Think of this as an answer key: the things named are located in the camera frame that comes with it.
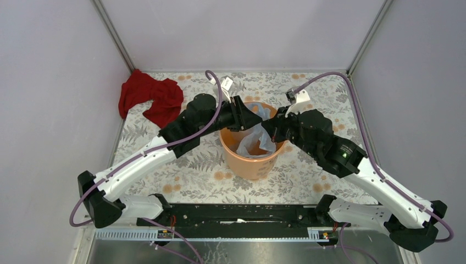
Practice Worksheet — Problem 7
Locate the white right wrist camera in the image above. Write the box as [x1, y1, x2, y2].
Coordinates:
[285, 89, 310, 118]

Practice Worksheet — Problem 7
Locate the orange plastic trash bin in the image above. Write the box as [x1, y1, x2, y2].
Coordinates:
[219, 102, 286, 181]

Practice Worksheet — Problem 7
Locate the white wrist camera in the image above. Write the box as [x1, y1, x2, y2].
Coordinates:
[209, 75, 234, 103]
[285, 89, 310, 118]

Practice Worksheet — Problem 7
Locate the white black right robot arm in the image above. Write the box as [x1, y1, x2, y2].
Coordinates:
[262, 107, 447, 252]

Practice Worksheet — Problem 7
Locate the light blue trash bag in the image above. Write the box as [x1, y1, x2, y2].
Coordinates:
[236, 102, 276, 159]

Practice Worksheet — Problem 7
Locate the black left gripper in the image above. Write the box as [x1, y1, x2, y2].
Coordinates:
[198, 95, 263, 137]

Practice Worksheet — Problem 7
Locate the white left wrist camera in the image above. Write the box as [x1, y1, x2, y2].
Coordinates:
[209, 75, 234, 103]

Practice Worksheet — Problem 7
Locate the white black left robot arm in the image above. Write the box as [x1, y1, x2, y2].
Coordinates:
[77, 93, 262, 228]

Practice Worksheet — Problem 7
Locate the floral patterned table mat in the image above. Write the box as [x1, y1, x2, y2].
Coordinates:
[127, 72, 375, 204]

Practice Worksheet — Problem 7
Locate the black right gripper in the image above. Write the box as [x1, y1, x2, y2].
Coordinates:
[260, 106, 318, 158]

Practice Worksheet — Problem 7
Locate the red cloth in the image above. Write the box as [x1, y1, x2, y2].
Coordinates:
[118, 69, 184, 128]

